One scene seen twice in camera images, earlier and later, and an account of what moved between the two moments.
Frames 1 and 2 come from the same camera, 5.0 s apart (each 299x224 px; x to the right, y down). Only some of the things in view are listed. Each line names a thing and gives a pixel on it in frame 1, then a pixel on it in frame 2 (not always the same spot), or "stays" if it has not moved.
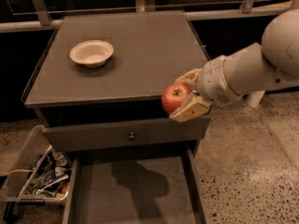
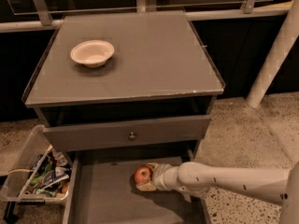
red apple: [173, 96] to [143, 175]
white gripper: [214, 79] to [159, 176]
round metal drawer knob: [132, 137] stays
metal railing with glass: [32, 7] stays
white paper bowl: [92, 53] stays
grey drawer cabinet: [98, 81] stays
